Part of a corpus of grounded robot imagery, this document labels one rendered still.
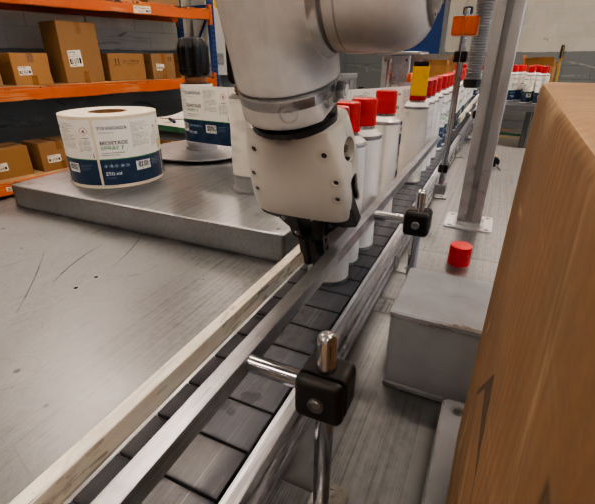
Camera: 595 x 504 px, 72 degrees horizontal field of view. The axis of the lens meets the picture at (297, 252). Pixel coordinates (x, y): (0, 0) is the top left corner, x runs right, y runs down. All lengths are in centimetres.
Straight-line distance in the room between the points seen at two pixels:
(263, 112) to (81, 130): 66
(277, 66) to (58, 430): 36
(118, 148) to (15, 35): 427
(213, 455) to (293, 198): 22
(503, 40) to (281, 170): 54
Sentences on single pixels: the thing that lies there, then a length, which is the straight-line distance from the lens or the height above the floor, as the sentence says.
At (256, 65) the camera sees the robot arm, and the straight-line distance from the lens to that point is 32.
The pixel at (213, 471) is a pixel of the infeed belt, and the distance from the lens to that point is 32.
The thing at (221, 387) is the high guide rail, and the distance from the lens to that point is 25.
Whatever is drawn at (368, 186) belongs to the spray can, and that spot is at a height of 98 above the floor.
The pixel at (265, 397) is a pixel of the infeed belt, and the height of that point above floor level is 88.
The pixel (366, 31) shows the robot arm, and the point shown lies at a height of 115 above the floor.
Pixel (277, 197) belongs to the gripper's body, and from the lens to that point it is 40.
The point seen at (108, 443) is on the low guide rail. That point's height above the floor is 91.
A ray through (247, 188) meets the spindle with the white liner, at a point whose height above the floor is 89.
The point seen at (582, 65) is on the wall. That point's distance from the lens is 834.
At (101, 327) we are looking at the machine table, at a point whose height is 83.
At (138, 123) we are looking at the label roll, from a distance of 95.
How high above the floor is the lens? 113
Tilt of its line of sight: 26 degrees down
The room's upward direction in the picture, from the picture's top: straight up
